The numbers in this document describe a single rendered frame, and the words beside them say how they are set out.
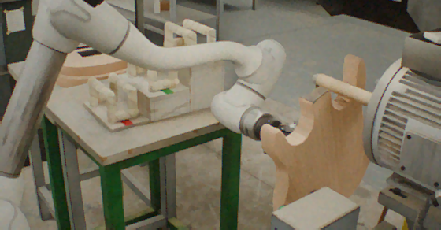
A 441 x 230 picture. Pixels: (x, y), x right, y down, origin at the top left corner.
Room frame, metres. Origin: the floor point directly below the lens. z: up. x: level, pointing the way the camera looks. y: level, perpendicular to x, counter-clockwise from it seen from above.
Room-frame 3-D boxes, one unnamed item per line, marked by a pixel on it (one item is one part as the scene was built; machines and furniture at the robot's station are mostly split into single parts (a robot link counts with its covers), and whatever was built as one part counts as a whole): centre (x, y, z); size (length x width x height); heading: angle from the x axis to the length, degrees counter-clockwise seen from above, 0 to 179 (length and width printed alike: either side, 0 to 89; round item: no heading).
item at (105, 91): (1.63, 0.42, 1.04); 0.20 x 0.03 x 0.03; 35
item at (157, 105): (1.75, 0.25, 0.98); 0.27 x 0.16 x 0.09; 36
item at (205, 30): (1.86, 0.09, 1.20); 0.20 x 0.03 x 0.03; 35
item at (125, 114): (1.58, 0.33, 0.96); 0.11 x 0.03 x 0.03; 126
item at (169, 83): (1.67, 0.20, 1.04); 0.11 x 0.03 x 0.03; 126
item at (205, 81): (1.83, 0.13, 1.02); 0.27 x 0.15 x 0.17; 36
